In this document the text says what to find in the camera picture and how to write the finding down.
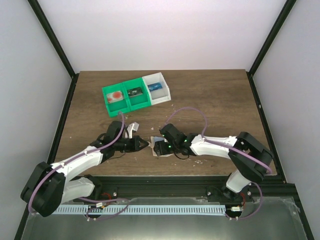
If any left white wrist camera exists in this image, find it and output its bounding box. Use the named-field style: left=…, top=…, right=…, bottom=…
left=126, top=122, right=140, bottom=139

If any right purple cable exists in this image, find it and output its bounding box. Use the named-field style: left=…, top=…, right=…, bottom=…
left=163, top=107, right=273, bottom=176

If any blue card in bin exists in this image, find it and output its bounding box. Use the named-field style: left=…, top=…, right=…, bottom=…
left=147, top=82, right=163, bottom=92

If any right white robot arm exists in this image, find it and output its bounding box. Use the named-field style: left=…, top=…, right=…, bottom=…
left=150, top=123, right=274, bottom=200

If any white bin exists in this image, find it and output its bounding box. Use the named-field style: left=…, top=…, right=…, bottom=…
left=142, top=72, right=171, bottom=106

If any left green bin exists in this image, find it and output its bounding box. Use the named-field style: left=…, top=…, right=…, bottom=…
left=102, top=83, right=130, bottom=118

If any red dotted card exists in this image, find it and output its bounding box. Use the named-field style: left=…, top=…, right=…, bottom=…
left=106, top=90, right=124, bottom=104

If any light blue slotted cable duct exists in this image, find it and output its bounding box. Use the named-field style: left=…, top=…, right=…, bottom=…
left=54, top=204, right=226, bottom=216

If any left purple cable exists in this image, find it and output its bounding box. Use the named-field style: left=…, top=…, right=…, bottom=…
left=28, top=111, right=126, bottom=213

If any middle green bin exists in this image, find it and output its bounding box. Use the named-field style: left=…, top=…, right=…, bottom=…
left=122, top=77, right=152, bottom=112

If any green bin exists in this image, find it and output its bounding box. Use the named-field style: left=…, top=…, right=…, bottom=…
left=122, top=77, right=152, bottom=112
left=102, top=83, right=130, bottom=118

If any pink leather card holder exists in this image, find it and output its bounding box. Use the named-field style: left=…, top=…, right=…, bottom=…
left=148, top=136, right=174, bottom=157

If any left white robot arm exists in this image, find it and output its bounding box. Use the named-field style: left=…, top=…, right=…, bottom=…
left=20, top=121, right=149, bottom=217

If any black card in bin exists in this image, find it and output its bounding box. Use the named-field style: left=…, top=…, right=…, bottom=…
left=127, top=87, right=143, bottom=98

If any purple cable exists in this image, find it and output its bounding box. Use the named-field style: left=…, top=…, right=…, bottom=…
left=28, top=111, right=126, bottom=213
left=163, top=107, right=273, bottom=176

